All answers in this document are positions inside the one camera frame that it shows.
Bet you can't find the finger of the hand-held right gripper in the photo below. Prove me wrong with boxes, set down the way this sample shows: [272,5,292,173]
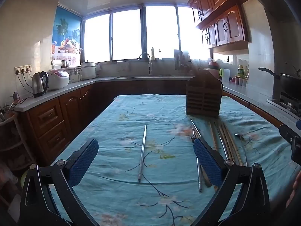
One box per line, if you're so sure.
[279,124,297,147]

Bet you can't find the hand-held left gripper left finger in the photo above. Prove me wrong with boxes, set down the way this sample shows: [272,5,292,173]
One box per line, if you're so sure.
[19,138,99,226]

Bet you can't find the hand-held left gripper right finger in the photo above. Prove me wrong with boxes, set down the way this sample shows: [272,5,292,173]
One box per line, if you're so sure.
[190,137,271,226]

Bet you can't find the wooden chopstick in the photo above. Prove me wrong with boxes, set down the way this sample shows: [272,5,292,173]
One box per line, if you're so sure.
[222,124,244,167]
[218,123,236,163]
[220,123,240,165]
[208,121,218,151]

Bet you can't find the wooden utensil holder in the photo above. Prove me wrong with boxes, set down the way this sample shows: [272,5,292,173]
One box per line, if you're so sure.
[186,72,223,118]

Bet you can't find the person's right hand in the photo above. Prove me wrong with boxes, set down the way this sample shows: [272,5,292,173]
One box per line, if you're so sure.
[286,169,301,210]

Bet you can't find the gas stove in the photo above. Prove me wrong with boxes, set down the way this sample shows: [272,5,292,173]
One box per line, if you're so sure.
[267,92,301,118]

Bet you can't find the metal spoon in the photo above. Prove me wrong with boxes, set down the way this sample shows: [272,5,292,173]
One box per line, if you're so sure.
[234,133,248,167]

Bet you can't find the blue floral tablecloth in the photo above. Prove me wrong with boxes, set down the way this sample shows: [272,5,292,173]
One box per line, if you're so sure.
[49,94,301,226]

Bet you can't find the black wok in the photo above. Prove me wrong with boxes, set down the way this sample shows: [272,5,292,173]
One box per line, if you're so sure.
[258,63,301,100]

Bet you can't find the white condiment jars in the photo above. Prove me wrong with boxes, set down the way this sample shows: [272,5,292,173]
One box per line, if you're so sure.
[235,76,249,88]

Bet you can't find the wooden corner shelf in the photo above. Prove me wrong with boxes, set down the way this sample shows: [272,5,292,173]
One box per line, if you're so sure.
[0,112,36,171]

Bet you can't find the cooking oil bottles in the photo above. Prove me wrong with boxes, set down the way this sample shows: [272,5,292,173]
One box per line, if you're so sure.
[237,65,249,78]

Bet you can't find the white pink rice cooker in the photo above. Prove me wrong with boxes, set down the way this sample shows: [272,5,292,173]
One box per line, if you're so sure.
[47,69,70,91]

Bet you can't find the small white appliance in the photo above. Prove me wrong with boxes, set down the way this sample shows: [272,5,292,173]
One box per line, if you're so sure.
[69,68,83,83]

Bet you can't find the steel electric kettle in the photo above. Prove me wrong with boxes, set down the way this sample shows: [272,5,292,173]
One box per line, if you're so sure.
[31,71,49,98]

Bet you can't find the white electric cooking pot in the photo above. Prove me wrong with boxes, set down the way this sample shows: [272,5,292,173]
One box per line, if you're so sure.
[81,61,97,81]

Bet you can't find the cutlery drying rack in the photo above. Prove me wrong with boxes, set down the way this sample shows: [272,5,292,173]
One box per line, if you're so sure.
[174,49,189,71]

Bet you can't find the chrome faucet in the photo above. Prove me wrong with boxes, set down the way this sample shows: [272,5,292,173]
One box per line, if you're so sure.
[138,52,153,76]

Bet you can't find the grey range hood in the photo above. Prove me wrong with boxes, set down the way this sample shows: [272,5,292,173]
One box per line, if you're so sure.
[241,0,301,100]

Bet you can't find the kitchen window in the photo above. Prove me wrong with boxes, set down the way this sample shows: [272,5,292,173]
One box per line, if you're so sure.
[81,5,212,63]

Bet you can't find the measuring jug green handle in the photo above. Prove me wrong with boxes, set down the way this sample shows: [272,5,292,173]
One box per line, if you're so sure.
[219,68,230,83]

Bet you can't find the black power cable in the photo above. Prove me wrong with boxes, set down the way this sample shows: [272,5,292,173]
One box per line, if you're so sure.
[17,71,36,95]

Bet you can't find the wall power outlets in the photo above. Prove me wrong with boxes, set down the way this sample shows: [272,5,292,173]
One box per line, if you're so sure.
[14,65,32,75]

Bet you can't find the tropical fruit wall poster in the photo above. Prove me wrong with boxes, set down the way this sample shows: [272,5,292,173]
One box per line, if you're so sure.
[52,7,82,61]

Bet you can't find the wooden wall cabinets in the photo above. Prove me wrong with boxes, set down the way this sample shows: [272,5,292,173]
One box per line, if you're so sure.
[187,0,253,50]

